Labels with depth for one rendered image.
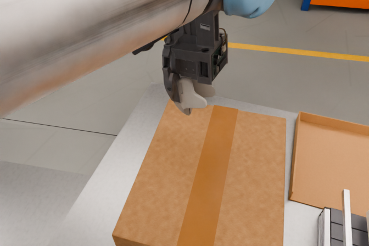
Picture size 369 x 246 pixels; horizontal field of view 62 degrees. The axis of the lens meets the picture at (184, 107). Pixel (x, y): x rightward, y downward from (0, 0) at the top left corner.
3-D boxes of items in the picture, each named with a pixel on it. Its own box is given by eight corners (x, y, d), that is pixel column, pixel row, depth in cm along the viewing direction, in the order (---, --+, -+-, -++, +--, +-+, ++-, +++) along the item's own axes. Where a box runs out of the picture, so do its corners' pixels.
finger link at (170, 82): (175, 107, 51) (168, 60, 45) (167, 105, 51) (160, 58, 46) (188, 91, 54) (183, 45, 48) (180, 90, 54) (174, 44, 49)
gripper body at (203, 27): (210, 90, 46) (206, 10, 39) (161, 80, 49) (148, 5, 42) (228, 65, 51) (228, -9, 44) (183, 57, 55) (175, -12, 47)
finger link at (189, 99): (205, 130, 53) (201, 85, 47) (174, 122, 55) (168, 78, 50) (212, 119, 55) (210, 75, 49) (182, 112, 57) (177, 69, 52)
